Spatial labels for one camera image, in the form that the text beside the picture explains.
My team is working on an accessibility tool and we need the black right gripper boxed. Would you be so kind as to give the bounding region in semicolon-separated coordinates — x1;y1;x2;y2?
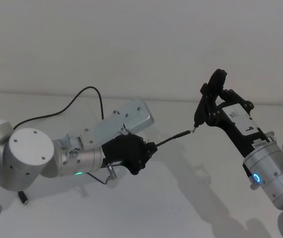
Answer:
192;68;274;158

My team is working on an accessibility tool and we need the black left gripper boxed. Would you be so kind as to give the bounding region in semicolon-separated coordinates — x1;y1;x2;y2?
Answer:
101;133;157;176

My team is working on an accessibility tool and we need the black cable with silver plug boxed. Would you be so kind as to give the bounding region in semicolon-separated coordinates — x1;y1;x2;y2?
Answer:
154;127;198;147

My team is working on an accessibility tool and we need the white table cloth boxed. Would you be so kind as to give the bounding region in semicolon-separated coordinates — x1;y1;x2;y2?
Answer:
0;91;283;238

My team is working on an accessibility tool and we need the white curtain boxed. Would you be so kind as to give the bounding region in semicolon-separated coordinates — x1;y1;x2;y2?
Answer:
0;0;283;106

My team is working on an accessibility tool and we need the short wrist cable silver plug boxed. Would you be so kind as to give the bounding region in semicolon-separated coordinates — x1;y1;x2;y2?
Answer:
86;162;118;184

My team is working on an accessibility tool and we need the long thin black arm cable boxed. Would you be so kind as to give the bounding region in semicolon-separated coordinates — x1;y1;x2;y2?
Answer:
13;86;105;130

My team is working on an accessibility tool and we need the small black cable connector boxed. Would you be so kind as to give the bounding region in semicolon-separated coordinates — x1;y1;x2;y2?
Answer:
18;190;29;206

